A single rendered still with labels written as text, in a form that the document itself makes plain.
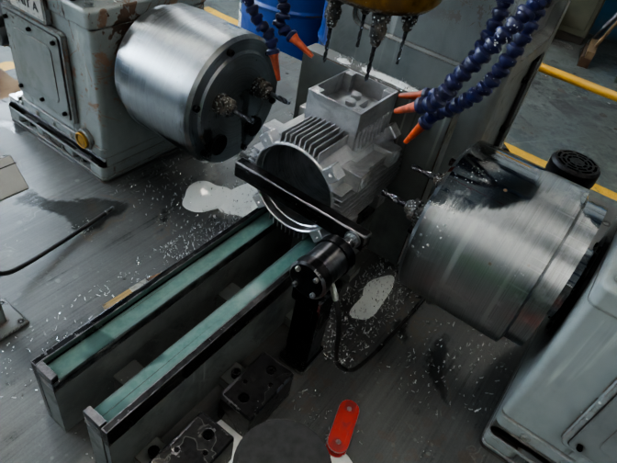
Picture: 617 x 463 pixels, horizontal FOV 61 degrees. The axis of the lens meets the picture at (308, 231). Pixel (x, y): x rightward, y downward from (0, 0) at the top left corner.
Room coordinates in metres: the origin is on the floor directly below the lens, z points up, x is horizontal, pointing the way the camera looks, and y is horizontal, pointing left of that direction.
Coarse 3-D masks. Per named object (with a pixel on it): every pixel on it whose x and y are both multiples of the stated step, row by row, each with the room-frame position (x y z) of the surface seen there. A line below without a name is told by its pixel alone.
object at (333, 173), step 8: (392, 128) 0.80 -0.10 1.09; (264, 136) 0.70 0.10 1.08; (272, 136) 0.70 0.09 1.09; (392, 136) 0.80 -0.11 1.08; (264, 144) 0.70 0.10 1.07; (328, 168) 0.65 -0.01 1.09; (336, 168) 0.65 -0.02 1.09; (328, 176) 0.64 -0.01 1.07; (336, 176) 0.64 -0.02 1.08; (256, 200) 0.70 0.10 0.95; (312, 232) 0.65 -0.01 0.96; (320, 232) 0.64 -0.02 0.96; (328, 232) 0.65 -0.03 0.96
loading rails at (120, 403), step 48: (240, 240) 0.64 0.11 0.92; (288, 240) 0.75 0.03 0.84; (144, 288) 0.49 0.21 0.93; (192, 288) 0.52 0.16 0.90; (240, 288) 0.60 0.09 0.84; (288, 288) 0.57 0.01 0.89; (96, 336) 0.40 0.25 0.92; (144, 336) 0.44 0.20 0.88; (192, 336) 0.43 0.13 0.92; (240, 336) 0.47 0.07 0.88; (48, 384) 0.32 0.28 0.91; (96, 384) 0.37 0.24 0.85; (144, 384) 0.34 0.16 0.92; (192, 384) 0.39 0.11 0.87; (96, 432) 0.28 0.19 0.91; (144, 432) 0.31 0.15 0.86
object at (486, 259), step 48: (480, 144) 0.67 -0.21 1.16; (384, 192) 0.65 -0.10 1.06; (480, 192) 0.58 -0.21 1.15; (528, 192) 0.58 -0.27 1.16; (576, 192) 0.60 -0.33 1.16; (432, 240) 0.54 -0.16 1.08; (480, 240) 0.53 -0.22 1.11; (528, 240) 0.52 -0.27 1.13; (576, 240) 0.53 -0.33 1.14; (432, 288) 0.53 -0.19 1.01; (480, 288) 0.50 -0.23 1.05; (528, 288) 0.48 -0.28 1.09; (528, 336) 0.47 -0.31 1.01
